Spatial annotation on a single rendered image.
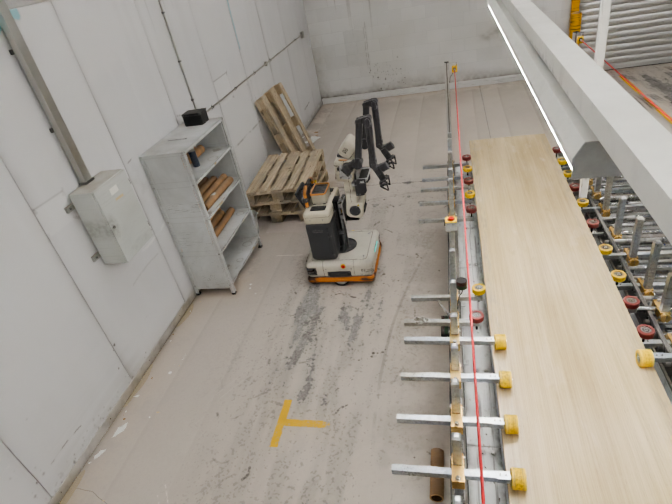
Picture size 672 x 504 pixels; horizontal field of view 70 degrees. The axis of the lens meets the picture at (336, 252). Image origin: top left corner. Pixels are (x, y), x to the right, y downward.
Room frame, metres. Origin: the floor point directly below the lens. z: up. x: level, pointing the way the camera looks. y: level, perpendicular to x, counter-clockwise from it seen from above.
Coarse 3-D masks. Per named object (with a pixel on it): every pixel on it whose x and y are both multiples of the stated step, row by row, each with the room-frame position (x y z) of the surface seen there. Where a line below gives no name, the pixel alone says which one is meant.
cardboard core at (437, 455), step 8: (432, 456) 1.75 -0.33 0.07; (440, 456) 1.74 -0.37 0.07; (432, 464) 1.70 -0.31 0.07; (440, 464) 1.69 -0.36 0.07; (432, 480) 1.60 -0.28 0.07; (440, 480) 1.59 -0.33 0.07; (432, 488) 1.55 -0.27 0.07; (440, 488) 1.54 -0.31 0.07; (432, 496) 1.53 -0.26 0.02; (440, 496) 1.50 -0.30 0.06
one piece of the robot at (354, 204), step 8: (336, 160) 3.89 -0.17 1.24; (344, 160) 3.86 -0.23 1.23; (336, 168) 3.87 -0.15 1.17; (336, 176) 3.95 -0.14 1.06; (352, 176) 3.90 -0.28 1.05; (344, 184) 3.94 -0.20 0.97; (352, 192) 3.90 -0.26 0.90; (352, 200) 3.88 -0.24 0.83; (360, 200) 3.90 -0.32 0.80; (352, 208) 3.88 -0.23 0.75; (360, 208) 3.86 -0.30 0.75; (352, 216) 3.88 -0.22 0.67; (360, 216) 3.86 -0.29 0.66
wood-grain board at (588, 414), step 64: (512, 192) 3.31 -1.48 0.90; (512, 256) 2.48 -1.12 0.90; (576, 256) 2.35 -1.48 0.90; (512, 320) 1.91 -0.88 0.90; (576, 320) 1.82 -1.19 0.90; (512, 384) 1.50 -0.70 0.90; (576, 384) 1.42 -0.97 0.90; (640, 384) 1.35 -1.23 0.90; (512, 448) 1.18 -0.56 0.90; (576, 448) 1.12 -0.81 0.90; (640, 448) 1.07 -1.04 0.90
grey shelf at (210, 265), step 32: (192, 128) 4.65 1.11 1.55; (224, 128) 4.80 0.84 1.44; (160, 160) 4.06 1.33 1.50; (224, 160) 4.87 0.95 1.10; (160, 192) 4.09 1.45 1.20; (192, 192) 4.00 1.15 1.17; (224, 192) 4.51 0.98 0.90; (192, 224) 4.04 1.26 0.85; (192, 256) 4.08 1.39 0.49; (224, 256) 4.55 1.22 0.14
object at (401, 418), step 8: (400, 416) 1.40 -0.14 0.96; (408, 416) 1.39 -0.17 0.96; (416, 416) 1.39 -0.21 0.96; (424, 416) 1.38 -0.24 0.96; (432, 416) 1.37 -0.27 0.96; (440, 416) 1.36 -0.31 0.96; (448, 416) 1.35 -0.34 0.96; (432, 424) 1.35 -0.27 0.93; (440, 424) 1.34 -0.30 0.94; (448, 424) 1.33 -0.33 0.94; (464, 424) 1.31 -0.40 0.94; (472, 424) 1.30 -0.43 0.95; (480, 424) 1.29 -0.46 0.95; (488, 424) 1.28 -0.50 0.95; (496, 424) 1.26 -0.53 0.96; (504, 424) 1.26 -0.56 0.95
